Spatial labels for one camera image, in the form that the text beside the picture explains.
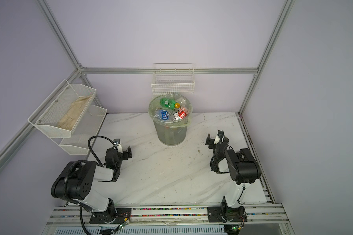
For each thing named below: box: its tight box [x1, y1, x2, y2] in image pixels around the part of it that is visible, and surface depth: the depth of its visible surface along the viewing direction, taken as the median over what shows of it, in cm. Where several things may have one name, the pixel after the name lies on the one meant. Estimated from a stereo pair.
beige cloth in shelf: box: [57, 94, 93, 131], surface depth 82 cm
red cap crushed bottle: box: [173, 104, 190, 121], surface depth 82 cm
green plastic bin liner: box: [148, 94, 193, 128], surface depth 85 cm
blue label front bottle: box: [154, 109, 170, 121], surface depth 84 cm
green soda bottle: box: [159, 97, 181, 110], surface depth 90 cm
